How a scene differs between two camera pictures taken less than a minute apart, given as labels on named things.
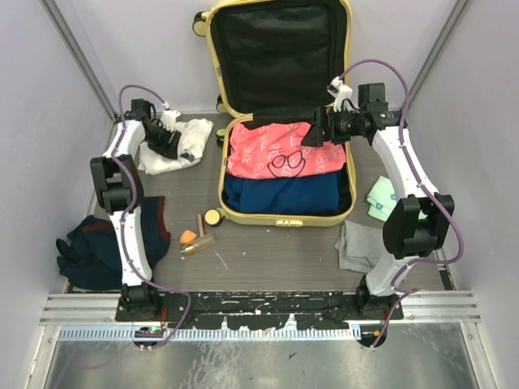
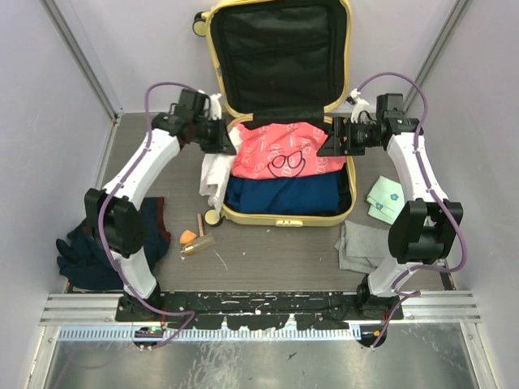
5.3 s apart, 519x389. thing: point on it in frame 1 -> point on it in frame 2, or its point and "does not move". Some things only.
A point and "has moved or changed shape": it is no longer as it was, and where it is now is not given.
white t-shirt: (195, 136) has moved or changed shape
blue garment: (306, 194) does not move
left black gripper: (169, 150) -> (223, 144)
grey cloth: (359, 247) does not move
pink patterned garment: (276, 150) does not move
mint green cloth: (381, 198) does not move
